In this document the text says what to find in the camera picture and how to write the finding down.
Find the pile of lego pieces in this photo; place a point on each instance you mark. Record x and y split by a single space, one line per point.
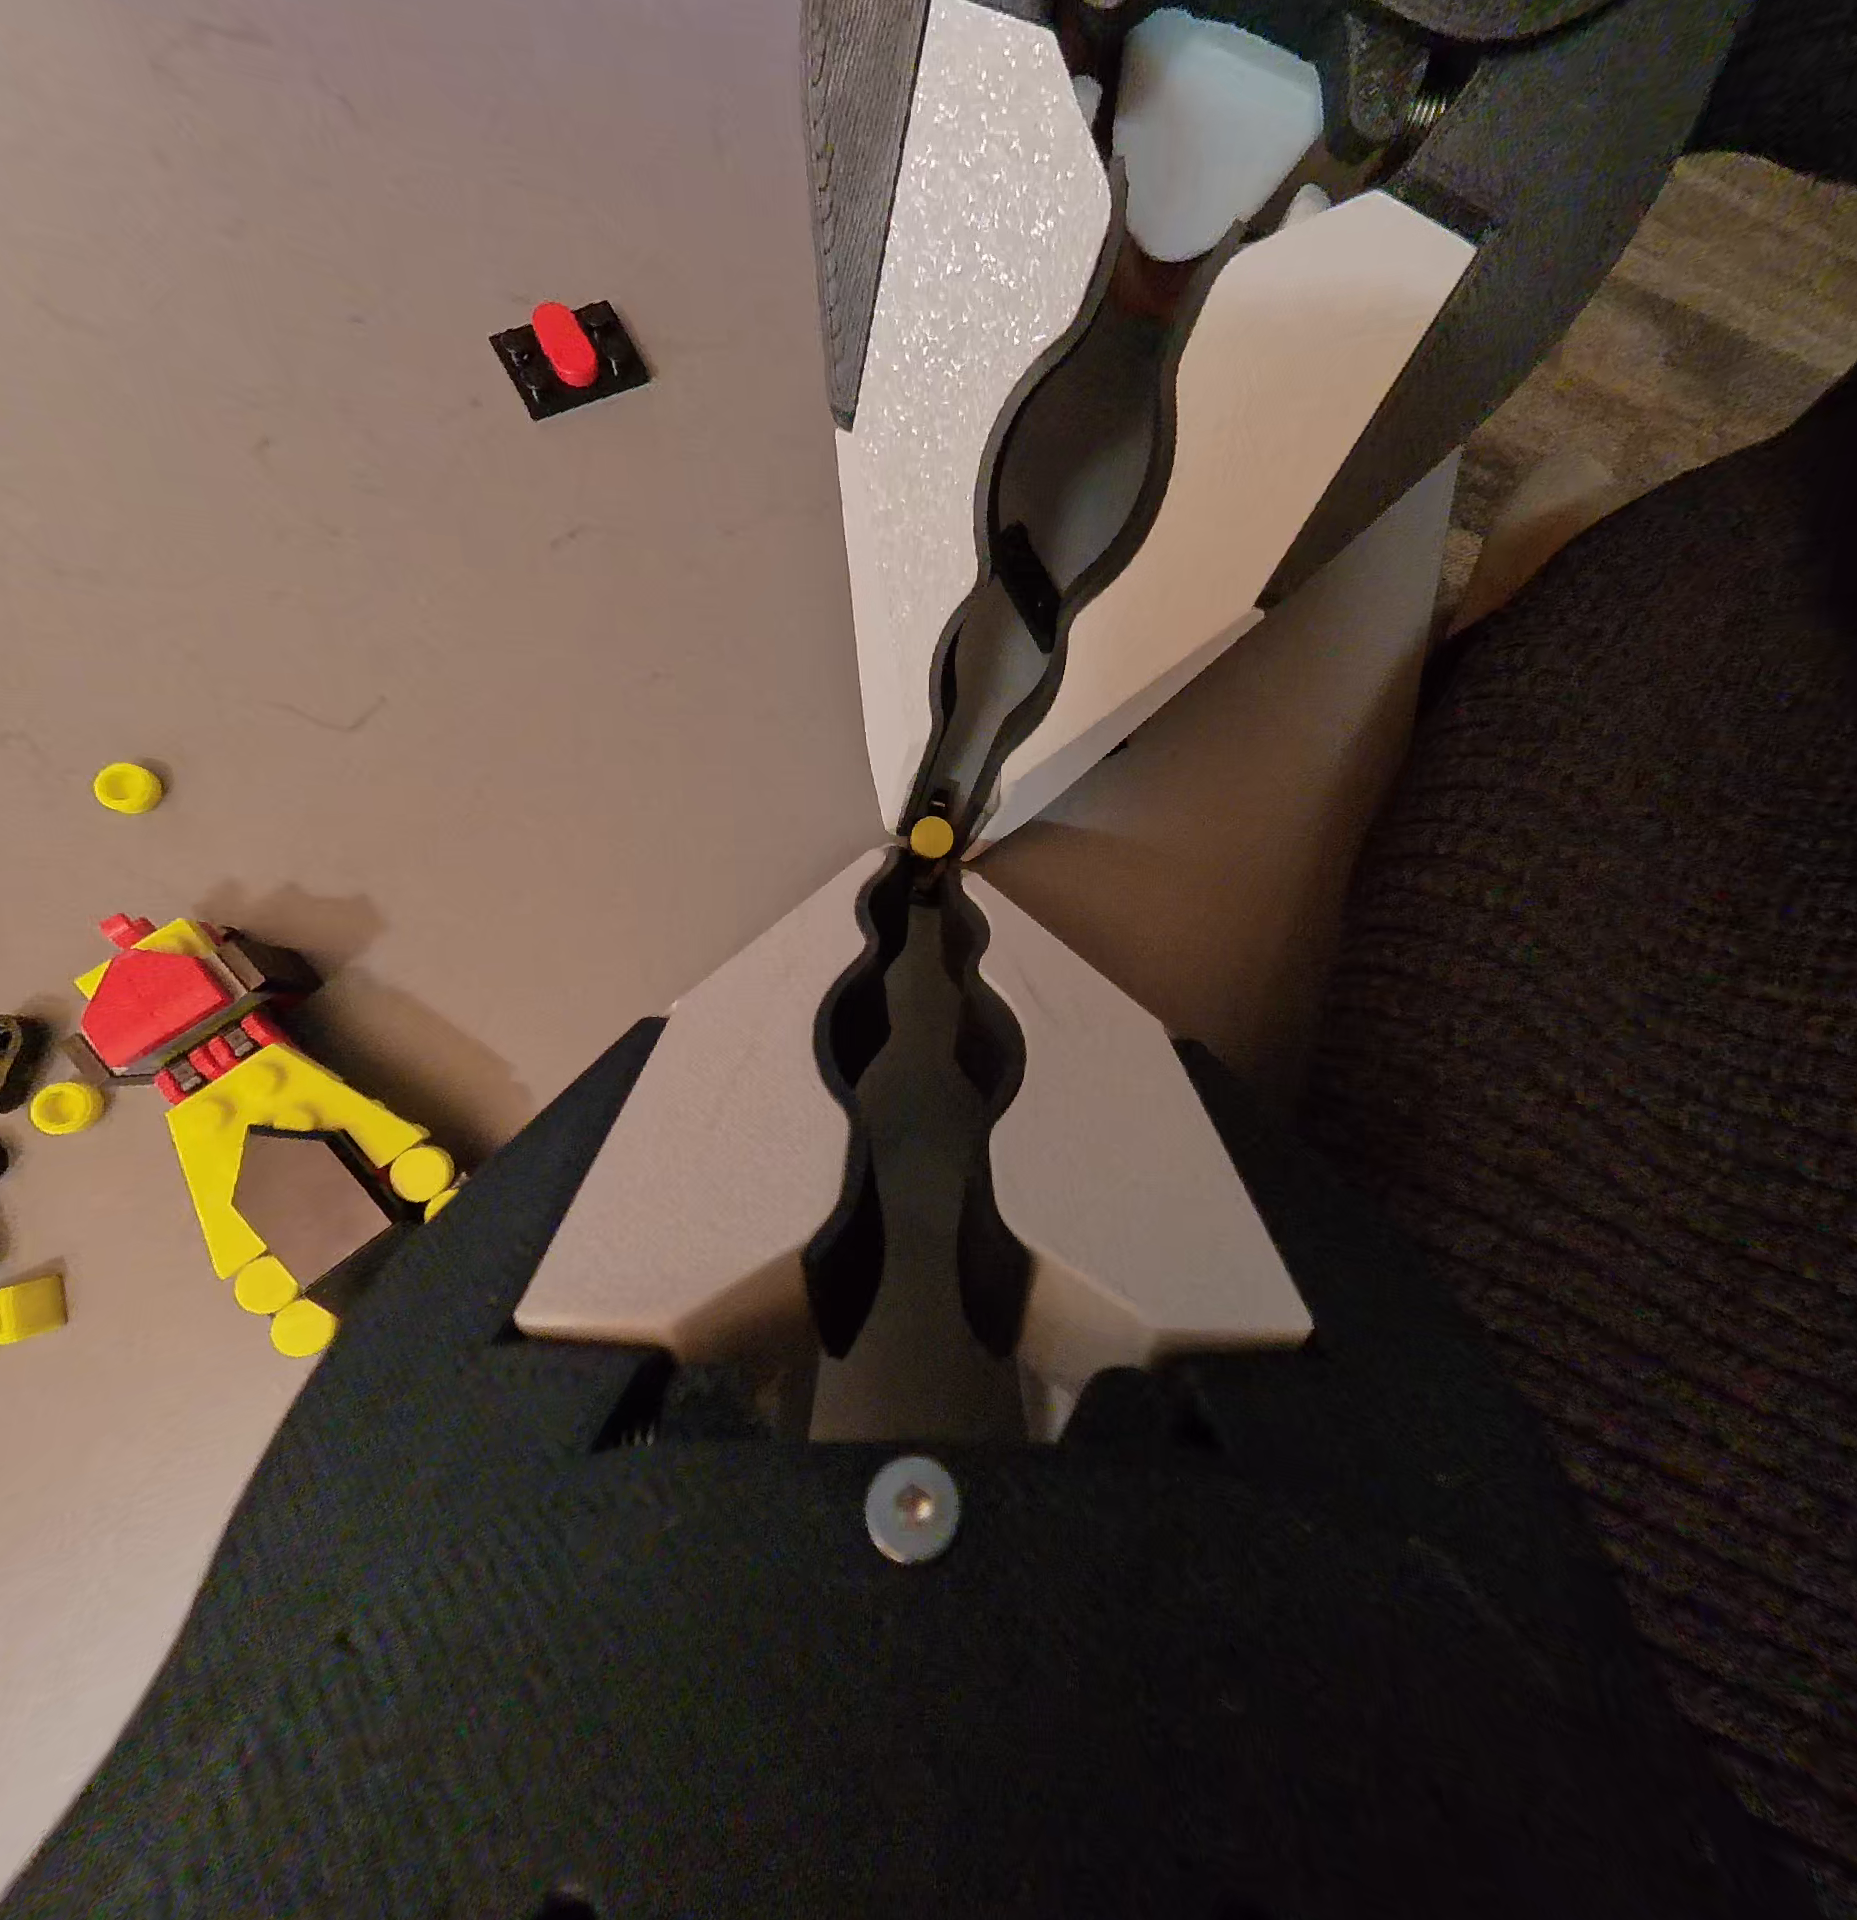
22 1309

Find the black lego plate yellow stud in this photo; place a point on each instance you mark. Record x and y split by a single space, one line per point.
931 834

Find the black lego plate red oval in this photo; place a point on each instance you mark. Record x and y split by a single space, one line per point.
568 345

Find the narrow black lego bar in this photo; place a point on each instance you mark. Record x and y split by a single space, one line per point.
1027 584

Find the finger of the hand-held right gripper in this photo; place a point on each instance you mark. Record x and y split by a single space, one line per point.
1287 405
957 300

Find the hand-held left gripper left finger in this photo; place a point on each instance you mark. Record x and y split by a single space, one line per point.
688 1184

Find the person's black knit clothing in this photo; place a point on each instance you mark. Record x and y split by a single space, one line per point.
1620 1050

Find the red yellow black lego model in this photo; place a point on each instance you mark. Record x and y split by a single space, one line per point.
156 1006

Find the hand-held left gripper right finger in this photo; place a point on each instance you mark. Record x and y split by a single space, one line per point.
1138 1184

